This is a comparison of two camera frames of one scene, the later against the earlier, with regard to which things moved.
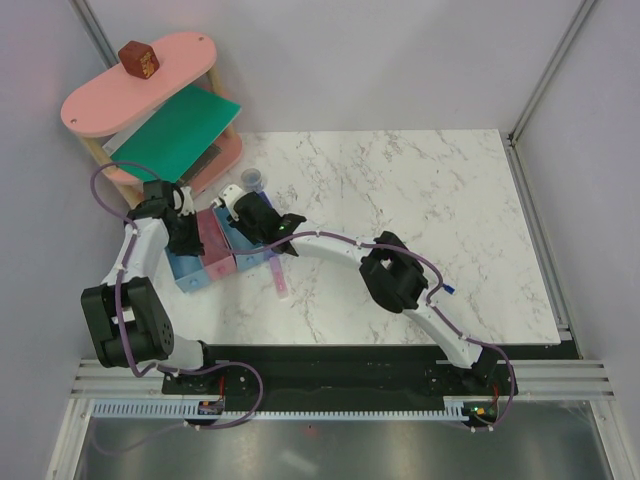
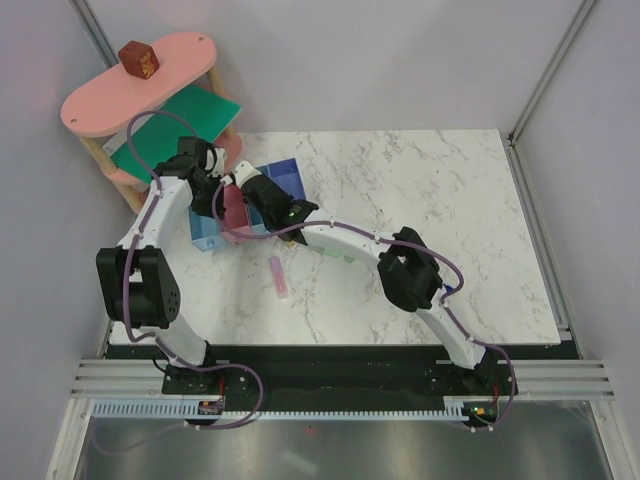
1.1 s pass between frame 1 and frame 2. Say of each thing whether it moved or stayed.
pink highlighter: stayed
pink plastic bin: moved
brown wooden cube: stayed
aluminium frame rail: stayed
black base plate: stayed
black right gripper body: moved
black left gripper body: moved
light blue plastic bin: moved
